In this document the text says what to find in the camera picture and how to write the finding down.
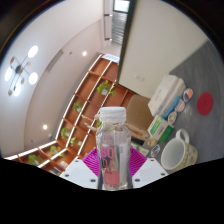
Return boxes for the blue white flat box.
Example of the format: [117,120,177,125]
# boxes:
[162,96,183,120]

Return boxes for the recessed ceiling lights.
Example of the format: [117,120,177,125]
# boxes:
[42,50,88,131]

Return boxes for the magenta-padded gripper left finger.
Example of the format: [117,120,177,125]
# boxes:
[59,148,101,190]

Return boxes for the flat round red coaster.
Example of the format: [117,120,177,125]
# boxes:
[196,91,214,117]

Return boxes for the brown wooden shelf unit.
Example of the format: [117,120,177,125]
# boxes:
[3,53,136,176]

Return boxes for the round printed badge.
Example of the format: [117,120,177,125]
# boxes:
[182,87,194,103]
[149,144,162,158]
[167,111,178,125]
[175,99,186,114]

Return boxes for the grey curtain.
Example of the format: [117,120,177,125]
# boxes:
[111,11,129,45]

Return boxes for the ceiling air vent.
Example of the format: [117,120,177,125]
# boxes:
[46,49,64,73]

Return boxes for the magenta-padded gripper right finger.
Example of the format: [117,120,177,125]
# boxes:
[128,147,169,189]

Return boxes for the green white box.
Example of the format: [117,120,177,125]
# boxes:
[147,114,175,144]

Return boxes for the clear bottle with pink label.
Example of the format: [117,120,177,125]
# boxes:
[95,106,132,192]

